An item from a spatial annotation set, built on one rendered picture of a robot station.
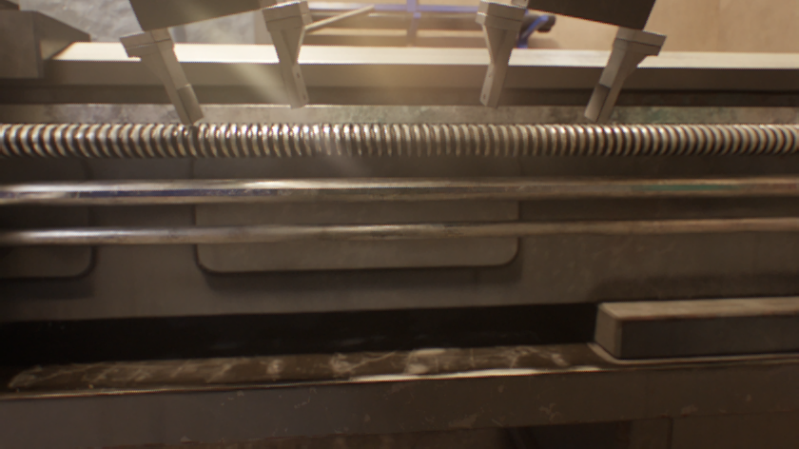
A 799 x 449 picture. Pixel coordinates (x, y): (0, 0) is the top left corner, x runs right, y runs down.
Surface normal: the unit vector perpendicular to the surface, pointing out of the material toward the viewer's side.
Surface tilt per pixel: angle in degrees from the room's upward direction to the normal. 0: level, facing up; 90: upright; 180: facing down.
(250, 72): 90
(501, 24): 114
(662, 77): 90
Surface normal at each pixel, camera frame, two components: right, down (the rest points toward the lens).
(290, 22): -0.10, 0.49
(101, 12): 0.07, 0.10
